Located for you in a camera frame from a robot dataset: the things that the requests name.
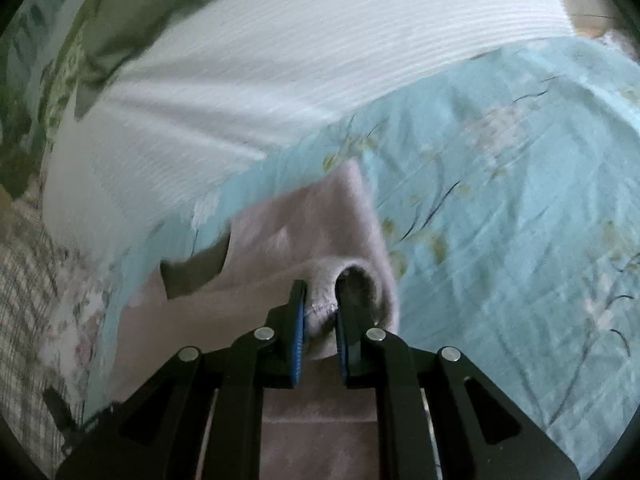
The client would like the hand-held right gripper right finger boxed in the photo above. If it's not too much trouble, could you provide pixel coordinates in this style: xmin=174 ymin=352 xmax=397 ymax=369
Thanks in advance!
xmin=334 ymin=278 xmax=581 ymax=480

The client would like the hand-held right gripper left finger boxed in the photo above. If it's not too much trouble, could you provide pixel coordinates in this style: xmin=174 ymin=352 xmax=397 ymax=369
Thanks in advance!
xmin=55 ymin=280 xmax=307 ymax=480

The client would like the pink knit sweater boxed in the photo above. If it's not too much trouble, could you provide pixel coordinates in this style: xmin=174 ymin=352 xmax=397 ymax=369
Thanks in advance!
xmin=107 ymin=157 xmax=401 ymax=480

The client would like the floral pink pillow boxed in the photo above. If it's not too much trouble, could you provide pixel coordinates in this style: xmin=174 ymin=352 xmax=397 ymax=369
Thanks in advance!
xmin=45 ymin=260 xmax=116 ymax=366

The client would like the light blue floral bed sheet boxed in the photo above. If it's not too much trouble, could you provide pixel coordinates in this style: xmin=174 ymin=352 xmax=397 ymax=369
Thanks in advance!
xmin=82 ymin=35 xmax=640 ymax=463

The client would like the white striped pillow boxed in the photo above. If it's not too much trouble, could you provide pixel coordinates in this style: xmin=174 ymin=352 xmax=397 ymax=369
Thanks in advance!
xmin=44 ymin=0 xmax=576 ymax=263

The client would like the plaid blanket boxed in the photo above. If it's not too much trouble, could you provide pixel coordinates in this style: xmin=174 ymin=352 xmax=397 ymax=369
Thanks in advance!
xmin=0 ymin=195 xmax=86 ymax=476

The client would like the green quilt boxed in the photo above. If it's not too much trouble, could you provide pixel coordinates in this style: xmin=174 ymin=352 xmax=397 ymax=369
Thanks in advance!
xmin=0 ymin=0 xmax=213 ymax=198

